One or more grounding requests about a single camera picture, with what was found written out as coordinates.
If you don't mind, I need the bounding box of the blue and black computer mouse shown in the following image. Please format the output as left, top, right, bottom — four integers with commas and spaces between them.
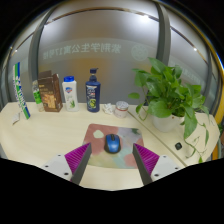
103, 133, 122, 155

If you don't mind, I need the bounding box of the dark blue pump bottle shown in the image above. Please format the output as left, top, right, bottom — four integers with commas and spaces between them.
85, 68, 102, 113

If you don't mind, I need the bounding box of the floral pink green mouse pad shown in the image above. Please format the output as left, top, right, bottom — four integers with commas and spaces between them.
82, 123, 145, 170

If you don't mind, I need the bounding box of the white bottle with blue cap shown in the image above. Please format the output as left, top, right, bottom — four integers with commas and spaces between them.
61, 75, 80, 112

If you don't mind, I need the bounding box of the brown cardboard box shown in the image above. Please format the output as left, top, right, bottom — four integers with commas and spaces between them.
37, 69, 64, 113

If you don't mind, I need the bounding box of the small jar with silver lid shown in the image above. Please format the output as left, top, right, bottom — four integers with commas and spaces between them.
114, 100, 130, 119

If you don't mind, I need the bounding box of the green plant in white pot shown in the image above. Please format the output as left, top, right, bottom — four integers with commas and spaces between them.
128, 57, 211, 164

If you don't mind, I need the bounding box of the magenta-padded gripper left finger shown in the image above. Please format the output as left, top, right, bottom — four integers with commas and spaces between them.
40, 142, 93, 185

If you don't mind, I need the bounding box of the white green shuttlecock tube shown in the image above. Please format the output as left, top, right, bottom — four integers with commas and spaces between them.
12, 61, 32, 120

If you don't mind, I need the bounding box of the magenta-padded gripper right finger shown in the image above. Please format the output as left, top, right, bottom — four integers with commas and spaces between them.
132, 143, 183, 186

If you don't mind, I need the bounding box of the crumpled white tissue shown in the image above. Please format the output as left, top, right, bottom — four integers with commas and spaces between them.
101, 102, 116, 116

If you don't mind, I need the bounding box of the clear bottle with green label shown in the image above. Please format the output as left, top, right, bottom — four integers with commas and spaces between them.
31, 79, 45, 113

